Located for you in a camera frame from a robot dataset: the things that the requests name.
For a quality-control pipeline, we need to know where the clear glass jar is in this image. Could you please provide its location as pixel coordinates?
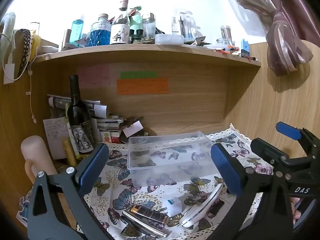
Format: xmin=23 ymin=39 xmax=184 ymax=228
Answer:
xmin=142 ymin=12 xmax=156 ymax=38

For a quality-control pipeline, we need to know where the yellow candle stick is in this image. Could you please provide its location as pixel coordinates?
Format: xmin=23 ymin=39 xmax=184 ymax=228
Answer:
xmin=62 ymin=138 xmax=77 ymax=166

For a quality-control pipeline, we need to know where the orange sticky note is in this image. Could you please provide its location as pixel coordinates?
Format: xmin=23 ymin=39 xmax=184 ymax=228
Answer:
xmin=117 ymin=78 xmax=169 ymax=95

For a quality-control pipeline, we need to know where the white plastic lidded box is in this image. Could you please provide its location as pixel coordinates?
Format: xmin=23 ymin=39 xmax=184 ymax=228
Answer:
xmin=155 ymin=34 xmax=184 ymax=46

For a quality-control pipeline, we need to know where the rolled magazine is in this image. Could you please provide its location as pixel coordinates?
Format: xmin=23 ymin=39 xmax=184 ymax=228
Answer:
xmin=47 ymin=94 xmax=109 ymax=119

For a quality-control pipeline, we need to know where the black lace headband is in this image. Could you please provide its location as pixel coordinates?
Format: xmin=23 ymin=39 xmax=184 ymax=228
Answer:
xmin=18 ymin=29 xmax=31 ymax=79

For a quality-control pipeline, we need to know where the black gold lighter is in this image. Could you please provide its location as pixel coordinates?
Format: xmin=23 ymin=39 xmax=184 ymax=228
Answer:
xmin=130 ymin=204 xmax=171 ymax=224

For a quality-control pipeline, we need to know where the green glass bottle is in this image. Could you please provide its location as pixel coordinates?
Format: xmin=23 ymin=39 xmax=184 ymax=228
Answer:
xmin=129 ymin=6 xmax=144 ymax=44

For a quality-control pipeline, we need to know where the blue liquid bottle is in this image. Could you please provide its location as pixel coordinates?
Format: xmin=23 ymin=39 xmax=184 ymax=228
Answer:
xmin=69 ymin=19 xmax=84 ymax=43

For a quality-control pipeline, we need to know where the person's right hand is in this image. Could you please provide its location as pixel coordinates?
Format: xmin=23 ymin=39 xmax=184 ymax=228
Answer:
xmin=290 ymin=197 xmax=301 ymax=224

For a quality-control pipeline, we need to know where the green sticky note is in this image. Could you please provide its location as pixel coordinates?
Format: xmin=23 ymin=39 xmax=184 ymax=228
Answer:
xmin=120 ymin=70 xmax=158 ymax=79

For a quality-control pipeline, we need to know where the white note paper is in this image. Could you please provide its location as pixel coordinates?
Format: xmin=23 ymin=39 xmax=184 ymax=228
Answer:
xmin=43 ymin=117 xmax=69 ymax=160

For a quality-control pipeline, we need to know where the mauve curtain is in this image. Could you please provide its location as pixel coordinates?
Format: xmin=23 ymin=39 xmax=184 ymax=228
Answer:
xmin=235 ymin=0 xmax=319 ymax=76

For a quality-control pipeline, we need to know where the white power adapter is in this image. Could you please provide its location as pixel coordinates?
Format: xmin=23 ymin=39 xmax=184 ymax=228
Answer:
xmin=162 ymin=196 xmax=190 ymax=217

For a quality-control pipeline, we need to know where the cream ceramic mug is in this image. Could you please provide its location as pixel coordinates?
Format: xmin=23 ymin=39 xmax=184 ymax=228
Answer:
xmin=21 ymin=135 xmax=57 ymax=184

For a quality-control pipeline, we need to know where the white paper tag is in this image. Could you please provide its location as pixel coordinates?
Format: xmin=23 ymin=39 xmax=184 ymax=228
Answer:
xmin=123 ymin=121 xmax=143 ymax=138

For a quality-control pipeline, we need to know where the white curved remote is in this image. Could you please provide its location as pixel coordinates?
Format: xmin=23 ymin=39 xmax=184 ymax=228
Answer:
xmin=180 ymin=184 xmax=223 ymax=228

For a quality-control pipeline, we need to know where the wooden shelf board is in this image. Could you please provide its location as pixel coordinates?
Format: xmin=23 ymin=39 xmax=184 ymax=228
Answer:
xmin=35 ymin=44 xmax=261 ymax=68

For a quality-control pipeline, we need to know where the pink sticky note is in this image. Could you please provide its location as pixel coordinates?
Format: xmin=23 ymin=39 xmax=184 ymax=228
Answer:
xmin=76 ymin=64 xmax=110 ymax=89

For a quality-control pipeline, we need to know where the silver metal pen tube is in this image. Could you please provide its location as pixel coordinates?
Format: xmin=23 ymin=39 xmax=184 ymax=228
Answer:
xmin=121 ymin=210 xmax=169 ymax=238

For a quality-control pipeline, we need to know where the blue beads glass jar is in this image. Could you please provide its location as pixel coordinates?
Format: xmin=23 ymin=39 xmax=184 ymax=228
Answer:
xmin=88 ymin=14 xmax=112 ymax=47

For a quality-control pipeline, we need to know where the white label sake bottle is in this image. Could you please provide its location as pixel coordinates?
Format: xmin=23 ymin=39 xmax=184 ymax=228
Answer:
xmin=110 ymin=0 xmax=130 ymax=44

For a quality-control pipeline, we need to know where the white charger with cable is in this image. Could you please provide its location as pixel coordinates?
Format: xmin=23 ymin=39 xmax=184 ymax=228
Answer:
xmin=1 ymin=12 xmax=38 ymax=124

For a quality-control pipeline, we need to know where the dark wine bottle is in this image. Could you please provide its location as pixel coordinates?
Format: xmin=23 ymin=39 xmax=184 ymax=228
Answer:
xmin=67 ymin=75 xmax=96 ymax=154

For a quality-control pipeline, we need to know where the clear plastic storage box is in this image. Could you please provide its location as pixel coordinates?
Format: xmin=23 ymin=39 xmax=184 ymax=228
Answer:
xmin=127 ymin=132 xmax=218 ymax=187

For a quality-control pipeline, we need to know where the stack of books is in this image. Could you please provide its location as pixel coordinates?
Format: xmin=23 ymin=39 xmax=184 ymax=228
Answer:
xmin=97 ymin=115 xmax=124 ymax=144

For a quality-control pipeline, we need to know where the butterfly print tablecloth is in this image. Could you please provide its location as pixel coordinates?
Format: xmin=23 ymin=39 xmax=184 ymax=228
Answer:
xmin=83 ymin=123 xmax=275 ymax=240

